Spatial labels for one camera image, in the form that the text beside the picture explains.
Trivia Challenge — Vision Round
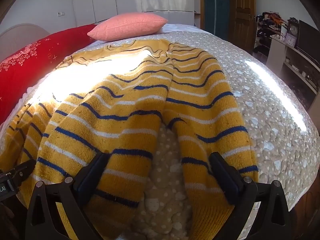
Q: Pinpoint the cluttered shoe rack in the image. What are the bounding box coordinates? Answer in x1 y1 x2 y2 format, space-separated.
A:
252 11 288 55

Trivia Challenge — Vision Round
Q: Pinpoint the red embroidered bolster pillow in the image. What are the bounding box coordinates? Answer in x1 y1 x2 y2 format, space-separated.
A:
0 24 98 125

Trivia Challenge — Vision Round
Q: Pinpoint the pale round headboard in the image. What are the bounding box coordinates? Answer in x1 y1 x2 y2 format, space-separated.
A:
0 24 50 60

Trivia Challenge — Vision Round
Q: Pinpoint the beige dotted blanket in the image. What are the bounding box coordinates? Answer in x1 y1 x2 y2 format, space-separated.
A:
0 27 315 240

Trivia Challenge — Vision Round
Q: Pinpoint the pink pillow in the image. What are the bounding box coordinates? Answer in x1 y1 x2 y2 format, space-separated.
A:
87 12 168 42

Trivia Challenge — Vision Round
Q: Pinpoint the dark mantel clock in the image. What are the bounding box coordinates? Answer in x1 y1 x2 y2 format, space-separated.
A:
287 17 300 37

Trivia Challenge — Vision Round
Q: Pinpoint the black television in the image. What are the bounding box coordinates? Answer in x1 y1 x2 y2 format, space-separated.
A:
295 20 320 58

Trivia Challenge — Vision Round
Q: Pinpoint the white shelf unit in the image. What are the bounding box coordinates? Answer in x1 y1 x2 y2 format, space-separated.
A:
269 34 320 110

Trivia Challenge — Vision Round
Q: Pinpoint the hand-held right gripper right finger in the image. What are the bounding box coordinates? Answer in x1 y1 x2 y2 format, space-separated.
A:
209 152 292 240

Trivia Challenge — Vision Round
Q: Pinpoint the yellow striped knit sweater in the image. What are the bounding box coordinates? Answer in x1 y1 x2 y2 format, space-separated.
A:
0 39 259 240

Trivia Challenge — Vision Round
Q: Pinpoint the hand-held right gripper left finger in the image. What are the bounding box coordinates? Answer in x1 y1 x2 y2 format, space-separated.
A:
25 152 112 240

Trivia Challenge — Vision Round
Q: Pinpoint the wooden door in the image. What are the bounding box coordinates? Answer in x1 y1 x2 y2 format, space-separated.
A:
229 0 257 53

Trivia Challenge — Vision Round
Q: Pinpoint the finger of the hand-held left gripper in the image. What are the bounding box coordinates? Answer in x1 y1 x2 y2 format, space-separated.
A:
4 160 37 181

